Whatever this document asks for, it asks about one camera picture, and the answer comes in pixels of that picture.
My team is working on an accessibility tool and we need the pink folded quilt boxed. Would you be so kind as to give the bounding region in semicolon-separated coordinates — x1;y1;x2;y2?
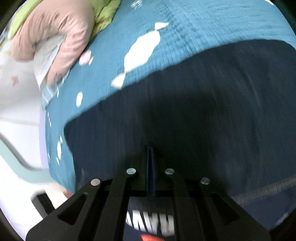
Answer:
11;1;94;86

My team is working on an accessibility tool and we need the light blue pillow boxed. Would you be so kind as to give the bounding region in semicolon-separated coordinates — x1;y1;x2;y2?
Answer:
33;34;70;109

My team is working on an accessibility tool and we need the dark blue denim jacket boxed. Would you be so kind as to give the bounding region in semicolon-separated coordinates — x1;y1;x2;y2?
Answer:
64;40;295;240

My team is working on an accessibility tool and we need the green quilt lining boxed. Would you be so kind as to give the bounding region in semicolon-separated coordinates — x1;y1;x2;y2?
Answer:
7;0;121;40

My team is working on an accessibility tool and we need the teal quilted bedspread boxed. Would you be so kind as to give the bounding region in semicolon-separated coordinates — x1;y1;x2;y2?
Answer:
45;1;295;192

